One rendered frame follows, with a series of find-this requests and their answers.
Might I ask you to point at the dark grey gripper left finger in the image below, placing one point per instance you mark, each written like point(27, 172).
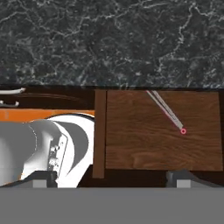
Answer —
point(52, 178)

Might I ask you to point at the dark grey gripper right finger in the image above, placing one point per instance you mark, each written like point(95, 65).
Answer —
point(171, 179)

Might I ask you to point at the white rounded machine body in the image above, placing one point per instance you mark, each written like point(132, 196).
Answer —
point(74, 145)

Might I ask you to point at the dark wooden cabinet front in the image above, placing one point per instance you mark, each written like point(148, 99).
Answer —
point(58, 99)

